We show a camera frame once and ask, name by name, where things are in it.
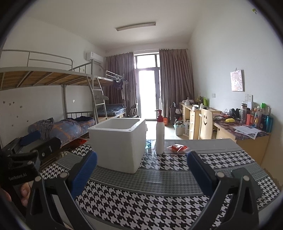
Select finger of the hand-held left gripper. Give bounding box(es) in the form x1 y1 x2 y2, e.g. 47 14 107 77
31 137 62 158
19 130 41 144

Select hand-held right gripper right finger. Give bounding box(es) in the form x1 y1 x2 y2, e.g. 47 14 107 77
187 150 260 230

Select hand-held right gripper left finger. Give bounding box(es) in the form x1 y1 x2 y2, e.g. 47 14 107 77
25 150 98 230

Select white foam box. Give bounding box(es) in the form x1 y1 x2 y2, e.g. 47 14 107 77
88 118 146 174

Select person's left hand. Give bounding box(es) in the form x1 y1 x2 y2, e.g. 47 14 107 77
0 183 32 207

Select grey crumpled garment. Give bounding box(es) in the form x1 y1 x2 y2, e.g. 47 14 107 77
39 117 54 140

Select blue patterned quilt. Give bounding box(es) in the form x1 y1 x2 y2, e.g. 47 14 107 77
28 117 95 146

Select red snack packet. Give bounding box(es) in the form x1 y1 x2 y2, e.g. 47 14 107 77
166 144 188 154

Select dark green phone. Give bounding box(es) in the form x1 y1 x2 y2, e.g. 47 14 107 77
231 167 262 199

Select white bucket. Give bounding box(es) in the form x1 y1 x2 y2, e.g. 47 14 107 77
174 123 185 136

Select wooden chair with smiley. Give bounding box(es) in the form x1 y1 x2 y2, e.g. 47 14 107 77
198 108 214 140

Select cluttered wooden desk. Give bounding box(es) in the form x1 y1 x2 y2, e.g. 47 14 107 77
179 103 221 140

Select white pump bottle red nozzle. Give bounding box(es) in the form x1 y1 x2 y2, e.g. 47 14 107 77
155 109 165 154

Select wooden desk with patterned top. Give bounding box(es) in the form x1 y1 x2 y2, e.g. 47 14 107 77
213 117 270 165

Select large metal bunk bed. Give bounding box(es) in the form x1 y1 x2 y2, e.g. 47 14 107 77
0 50 104 144

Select printed papers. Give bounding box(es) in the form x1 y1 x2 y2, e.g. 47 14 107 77
233 125 262 140

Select metal bunk ladder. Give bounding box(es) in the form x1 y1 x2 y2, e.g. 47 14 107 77
88 62 109 124

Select black bag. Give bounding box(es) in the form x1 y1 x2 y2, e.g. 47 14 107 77
169 102 180 123

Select dark blue checked quilt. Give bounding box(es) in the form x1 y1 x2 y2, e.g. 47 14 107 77
97 103 127 116

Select black round object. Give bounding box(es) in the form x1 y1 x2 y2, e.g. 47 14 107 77
229 108 241 120

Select black folding chair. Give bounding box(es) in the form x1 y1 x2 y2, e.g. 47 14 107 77
126 103 140 119

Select row of toiletry bottles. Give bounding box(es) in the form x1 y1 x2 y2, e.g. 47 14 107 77
247 102 274 133

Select small metal bunk bed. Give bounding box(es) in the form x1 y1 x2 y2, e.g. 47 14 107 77
94 71 129 121

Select hanging dark clothes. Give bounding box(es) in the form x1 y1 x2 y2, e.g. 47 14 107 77
113 77 129 101

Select brown curtain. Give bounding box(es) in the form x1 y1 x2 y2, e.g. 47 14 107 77
105 52 138 117
159 49 195 124

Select white air conditioner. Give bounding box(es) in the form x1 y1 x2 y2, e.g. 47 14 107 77
84 51 104 63

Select glass balcony door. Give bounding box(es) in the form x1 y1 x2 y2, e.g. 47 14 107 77
134 53 161 121

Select ceiling tube light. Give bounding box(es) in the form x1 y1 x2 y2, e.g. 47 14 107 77
115 21 156 31

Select wall poster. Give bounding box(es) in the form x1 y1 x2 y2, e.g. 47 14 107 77
230 70 245 92

